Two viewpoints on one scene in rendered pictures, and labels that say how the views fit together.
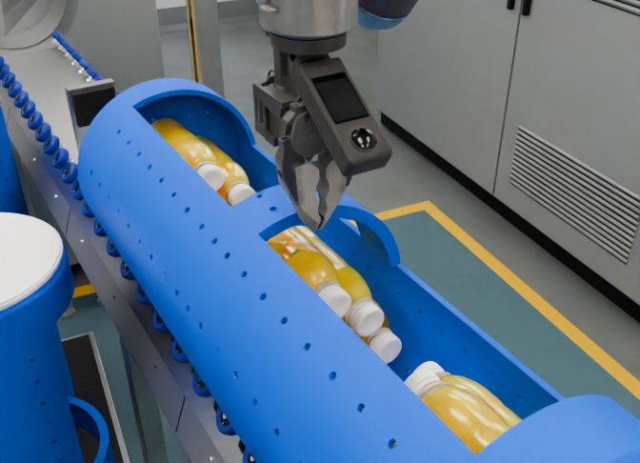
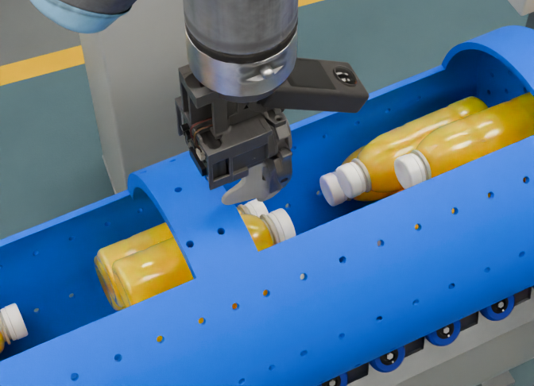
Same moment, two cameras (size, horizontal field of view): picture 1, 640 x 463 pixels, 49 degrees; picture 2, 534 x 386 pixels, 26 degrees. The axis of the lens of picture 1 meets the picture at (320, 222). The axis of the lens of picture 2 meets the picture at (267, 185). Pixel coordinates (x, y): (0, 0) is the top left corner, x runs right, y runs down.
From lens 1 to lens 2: 1.01 m
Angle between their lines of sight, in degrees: 61
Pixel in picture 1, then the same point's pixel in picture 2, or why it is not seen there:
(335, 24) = not seen: hidden behind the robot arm
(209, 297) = (294, 329)
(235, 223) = (226, 275)
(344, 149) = (357, 94)
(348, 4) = not seen: hidden behind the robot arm
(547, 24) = not seen: outside the picture
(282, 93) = (244, 129)
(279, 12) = (286, 64)
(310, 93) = (303, 94)
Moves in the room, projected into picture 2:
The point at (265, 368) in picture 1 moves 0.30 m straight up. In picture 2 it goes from (406, 277) to (444, 85)
